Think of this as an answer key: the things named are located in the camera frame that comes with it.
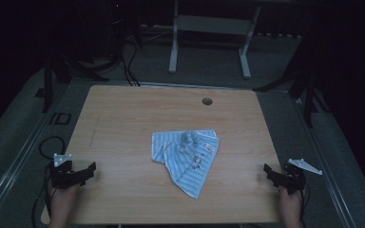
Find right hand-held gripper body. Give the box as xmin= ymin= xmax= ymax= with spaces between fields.
xmin=278 ymin=158 xmax=324 ymax=195

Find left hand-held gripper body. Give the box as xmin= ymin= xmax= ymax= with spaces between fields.
xmin=48 ymin=153 xmax=88 ymax=190

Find blue striped towel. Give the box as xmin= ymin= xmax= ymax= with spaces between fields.
xmin=151 ymin=128 xmax=221 ymax=200

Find person's left hand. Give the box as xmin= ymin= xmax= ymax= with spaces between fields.
xmin=48 ymin=184 xmax=79 ymax=217

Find person's right hand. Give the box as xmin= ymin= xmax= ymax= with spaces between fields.
xmin=278 ymin=186 xmax=304 ymax=217

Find black tripod stand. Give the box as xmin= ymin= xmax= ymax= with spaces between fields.
xmin=42 ymin=51 xmax=110 ymax=114
xmin=254 ymin=29 xmax=332 ymax=128

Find white metal stand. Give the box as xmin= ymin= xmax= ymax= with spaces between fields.
xmin=168 ymin=0 xmax=262 ymax=80

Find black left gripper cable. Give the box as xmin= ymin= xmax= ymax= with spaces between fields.
xmin=31 ymin=164 xmax=54 ymax=228

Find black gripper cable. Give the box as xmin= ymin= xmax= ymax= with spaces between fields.
xmin=31 ymin=164 xmax=54 ymax=228
xmin=298 ymin=182 xmax=312 ymax=222

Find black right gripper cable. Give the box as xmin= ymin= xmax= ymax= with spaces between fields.
xmin=298 ymin=182 xmax=312 ymax=222

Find black looped cable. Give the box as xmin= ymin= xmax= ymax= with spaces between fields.
xmin=38 ymin=136 xmax=67 ymax=161

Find black floor cables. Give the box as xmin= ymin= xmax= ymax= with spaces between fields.
xmin=119 ymin=39 xmax=142 ymax=87

